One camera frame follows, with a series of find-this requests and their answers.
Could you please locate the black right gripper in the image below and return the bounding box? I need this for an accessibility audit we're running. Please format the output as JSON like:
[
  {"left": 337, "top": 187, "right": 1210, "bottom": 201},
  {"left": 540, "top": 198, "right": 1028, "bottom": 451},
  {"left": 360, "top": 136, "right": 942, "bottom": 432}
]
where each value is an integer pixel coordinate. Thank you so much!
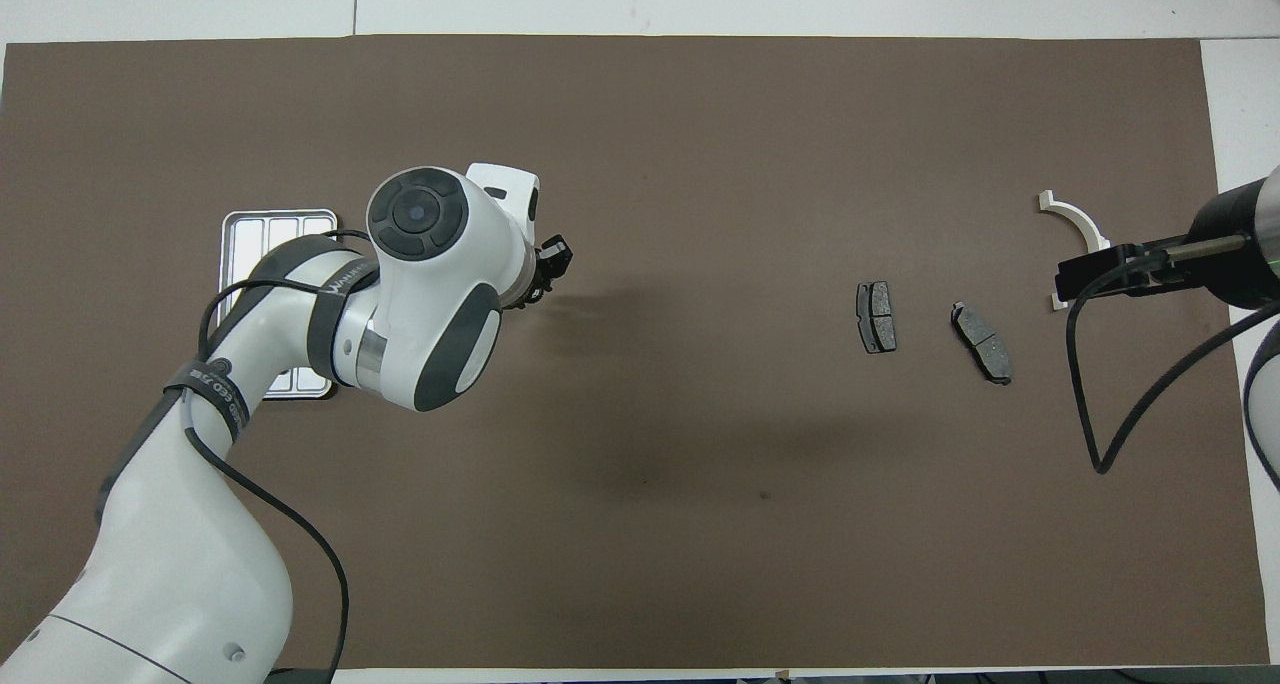
[{"left": 1057, "top": 184, "right": 1280, "bottom": 310}]

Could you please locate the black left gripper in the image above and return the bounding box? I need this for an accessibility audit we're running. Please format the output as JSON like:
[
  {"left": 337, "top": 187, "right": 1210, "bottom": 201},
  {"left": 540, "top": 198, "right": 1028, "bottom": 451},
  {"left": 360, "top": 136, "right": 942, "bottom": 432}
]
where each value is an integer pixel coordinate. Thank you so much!
[{"left": 505, "top": 235, "right": 574, "bottom": 311}]

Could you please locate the silver metal tray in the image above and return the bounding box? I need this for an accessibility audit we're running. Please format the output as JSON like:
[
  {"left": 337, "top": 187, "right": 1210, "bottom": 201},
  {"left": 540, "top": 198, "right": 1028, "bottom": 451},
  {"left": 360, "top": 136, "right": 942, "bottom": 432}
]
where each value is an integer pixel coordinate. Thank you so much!
[{"left": 220, "top": 209, "right": 339, "bottom": 400}]

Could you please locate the dark rounded brake pad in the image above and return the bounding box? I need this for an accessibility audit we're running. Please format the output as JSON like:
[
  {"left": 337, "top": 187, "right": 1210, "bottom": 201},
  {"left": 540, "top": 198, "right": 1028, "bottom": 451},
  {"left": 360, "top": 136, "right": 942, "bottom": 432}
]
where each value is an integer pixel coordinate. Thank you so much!
[{"left": 950, "top": 302, "right": 1014, "bottom": 386}]

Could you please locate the dark rectangular brake pad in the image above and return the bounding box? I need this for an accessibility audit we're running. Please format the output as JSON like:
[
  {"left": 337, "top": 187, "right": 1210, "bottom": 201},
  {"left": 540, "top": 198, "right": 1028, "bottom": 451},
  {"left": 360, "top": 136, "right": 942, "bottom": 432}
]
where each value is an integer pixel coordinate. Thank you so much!
[{"left": 856, "top": 281, "right": 898, "bottom": 355}]

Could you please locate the brown table mat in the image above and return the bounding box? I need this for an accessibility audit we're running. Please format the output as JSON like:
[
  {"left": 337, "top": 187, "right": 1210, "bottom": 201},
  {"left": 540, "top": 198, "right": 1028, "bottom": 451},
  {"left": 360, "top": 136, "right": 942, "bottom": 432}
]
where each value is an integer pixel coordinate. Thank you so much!
[{"left": 0, "top": 34, "right": 1241, "bottom": 670}]

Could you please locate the white curved plastic bracket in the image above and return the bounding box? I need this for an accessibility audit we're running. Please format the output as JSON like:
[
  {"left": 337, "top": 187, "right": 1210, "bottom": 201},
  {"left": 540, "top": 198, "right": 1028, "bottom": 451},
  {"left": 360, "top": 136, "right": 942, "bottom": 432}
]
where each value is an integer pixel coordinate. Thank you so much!
[{"left": 1037, "top": 190, "right": 1111, "bottom": 312}]

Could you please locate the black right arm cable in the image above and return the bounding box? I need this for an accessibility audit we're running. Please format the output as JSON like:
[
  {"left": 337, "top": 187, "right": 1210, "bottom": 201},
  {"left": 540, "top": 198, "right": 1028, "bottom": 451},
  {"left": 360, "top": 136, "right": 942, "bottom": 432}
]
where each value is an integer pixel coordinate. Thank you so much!
[{"left": 1065, "top": 249, "right": 1280, "bottom": 475}]

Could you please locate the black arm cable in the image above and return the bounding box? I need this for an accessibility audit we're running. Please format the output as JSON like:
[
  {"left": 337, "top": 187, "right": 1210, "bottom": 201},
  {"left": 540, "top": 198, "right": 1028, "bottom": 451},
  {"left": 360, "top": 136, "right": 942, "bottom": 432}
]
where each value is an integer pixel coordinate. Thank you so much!
[
  {"left": 197, "top": 229, "right": 381, "bottom": 684},
  {"left": 1065, "top": 249, "right": 1280, "bottom": 475}
]

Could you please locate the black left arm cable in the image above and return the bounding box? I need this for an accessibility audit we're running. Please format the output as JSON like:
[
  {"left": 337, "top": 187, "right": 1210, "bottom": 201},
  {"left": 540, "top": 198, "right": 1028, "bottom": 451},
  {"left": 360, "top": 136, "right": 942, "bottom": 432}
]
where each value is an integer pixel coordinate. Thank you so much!
[{"left": 197, "top": 229, "right": 381, "bottom": 684}]

